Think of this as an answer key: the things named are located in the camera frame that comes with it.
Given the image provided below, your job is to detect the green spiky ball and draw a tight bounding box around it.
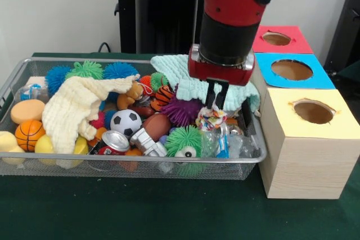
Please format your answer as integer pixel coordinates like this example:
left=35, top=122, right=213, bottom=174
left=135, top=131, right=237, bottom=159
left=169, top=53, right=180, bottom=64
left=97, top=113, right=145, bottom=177
left=164, top=126, right=204, bottom=176

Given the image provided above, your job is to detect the pale orange round sponge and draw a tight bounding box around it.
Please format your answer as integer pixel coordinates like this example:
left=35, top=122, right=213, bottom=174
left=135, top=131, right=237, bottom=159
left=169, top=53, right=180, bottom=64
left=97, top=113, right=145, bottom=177
left=10, top=99, right=46, bottom=125

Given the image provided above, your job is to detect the green fuzzy monster toy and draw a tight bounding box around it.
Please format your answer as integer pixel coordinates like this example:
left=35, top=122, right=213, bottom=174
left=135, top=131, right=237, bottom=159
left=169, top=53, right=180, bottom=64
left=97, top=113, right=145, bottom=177
left=66, top=60, right=105, bottom=79

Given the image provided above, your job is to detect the black cable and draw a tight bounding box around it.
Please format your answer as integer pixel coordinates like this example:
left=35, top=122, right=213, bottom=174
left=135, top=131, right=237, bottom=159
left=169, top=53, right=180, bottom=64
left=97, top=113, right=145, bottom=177
left=98, top=42, right=113, bottom=54

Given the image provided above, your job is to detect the cream knitted cloth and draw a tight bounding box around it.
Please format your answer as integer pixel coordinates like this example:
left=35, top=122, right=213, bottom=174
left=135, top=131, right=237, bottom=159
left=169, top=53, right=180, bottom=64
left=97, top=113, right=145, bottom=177
left=42, top=74, right=141, bottom=154

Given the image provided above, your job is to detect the plain yellow ball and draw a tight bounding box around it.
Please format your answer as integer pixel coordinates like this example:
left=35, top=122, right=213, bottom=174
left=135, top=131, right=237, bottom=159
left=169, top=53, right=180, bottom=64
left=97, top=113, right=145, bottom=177
left=35, top=134, right=59, bottom=154

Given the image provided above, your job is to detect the mint green knitted cloth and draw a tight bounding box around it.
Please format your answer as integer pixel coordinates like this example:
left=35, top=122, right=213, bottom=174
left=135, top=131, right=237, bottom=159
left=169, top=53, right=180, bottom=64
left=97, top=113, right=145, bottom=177
left=150, top=55, right=261, bottom=114

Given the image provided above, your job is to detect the small orange basketball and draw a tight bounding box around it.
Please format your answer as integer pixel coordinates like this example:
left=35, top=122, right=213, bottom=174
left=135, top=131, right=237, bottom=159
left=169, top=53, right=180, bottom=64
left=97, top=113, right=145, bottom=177
left=15, top=120, right=46, bottom=152

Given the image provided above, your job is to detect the large blue spiky ball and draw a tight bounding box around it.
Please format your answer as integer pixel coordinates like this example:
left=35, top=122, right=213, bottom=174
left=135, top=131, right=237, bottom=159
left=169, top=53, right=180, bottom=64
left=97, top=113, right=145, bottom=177
left=103, top=62, right=140, bottom=80

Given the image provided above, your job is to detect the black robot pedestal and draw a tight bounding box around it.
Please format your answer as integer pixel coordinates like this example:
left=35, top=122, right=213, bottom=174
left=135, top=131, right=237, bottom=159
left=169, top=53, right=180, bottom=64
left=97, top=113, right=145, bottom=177
left=109, top=0, right=204, bottom=55

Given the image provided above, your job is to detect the purple spiky ball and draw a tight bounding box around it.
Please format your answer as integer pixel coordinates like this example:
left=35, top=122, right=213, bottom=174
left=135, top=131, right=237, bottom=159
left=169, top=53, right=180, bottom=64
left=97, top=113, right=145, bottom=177
left=161, top=97, right=203, bottom=128

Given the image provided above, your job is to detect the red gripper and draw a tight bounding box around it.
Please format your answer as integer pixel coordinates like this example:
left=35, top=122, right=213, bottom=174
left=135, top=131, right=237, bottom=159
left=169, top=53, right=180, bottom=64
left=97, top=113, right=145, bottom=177
left=188, top=44, right=256, bottom=111

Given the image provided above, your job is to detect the small soccer ball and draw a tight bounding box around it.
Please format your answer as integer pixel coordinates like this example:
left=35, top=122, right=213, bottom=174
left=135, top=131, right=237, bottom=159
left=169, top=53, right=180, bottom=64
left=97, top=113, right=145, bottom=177
left=110, top=109, right=143, bottom=138

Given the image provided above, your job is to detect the dark green table cloth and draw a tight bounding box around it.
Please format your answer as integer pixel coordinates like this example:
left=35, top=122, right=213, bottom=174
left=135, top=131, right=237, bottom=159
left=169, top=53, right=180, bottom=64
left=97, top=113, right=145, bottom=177
left=0, top=52, right=360, bottom=240

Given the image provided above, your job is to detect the crushed plastic water bottle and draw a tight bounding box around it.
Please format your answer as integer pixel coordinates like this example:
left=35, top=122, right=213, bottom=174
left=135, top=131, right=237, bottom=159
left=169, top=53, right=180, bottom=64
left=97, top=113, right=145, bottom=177
left=201, top=125, right=263, bottom=160

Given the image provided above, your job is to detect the multicoloured knotted rag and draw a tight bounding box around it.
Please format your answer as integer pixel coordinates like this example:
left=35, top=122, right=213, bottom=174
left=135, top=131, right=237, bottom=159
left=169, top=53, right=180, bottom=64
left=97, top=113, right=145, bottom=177
left=195, top=105, right=229, bottom=132

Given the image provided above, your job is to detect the clear shallow bin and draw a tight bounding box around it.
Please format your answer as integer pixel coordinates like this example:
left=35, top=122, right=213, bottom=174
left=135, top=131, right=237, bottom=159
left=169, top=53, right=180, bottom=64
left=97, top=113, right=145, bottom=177
left=0, top=56, right=269, bottom=180

